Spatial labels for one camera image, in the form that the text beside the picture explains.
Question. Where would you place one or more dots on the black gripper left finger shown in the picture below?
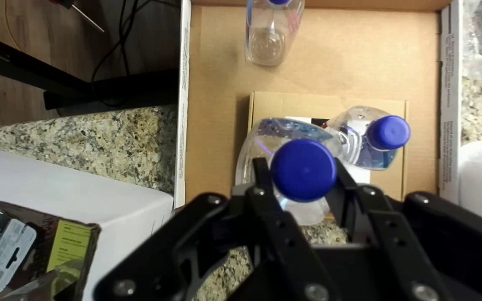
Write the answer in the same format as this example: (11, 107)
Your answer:
(275, 239)

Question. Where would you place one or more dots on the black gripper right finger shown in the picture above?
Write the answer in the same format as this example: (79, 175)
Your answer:
(419, 239)

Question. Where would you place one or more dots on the clear water bottle blue cap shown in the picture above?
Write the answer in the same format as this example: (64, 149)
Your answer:
(389, 132)
(302, 169)
(268, 43)

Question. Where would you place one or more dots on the shallow cardboard tray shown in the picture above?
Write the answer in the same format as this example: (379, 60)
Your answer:
(213, 110)

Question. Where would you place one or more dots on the dark package green label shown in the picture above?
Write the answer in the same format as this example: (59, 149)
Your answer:
(68, 244)

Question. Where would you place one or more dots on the red black bar clamp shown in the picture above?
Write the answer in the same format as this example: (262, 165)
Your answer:
(83, 13)

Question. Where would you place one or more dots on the black metal stand frame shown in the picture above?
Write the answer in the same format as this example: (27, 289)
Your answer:
(113, 92)

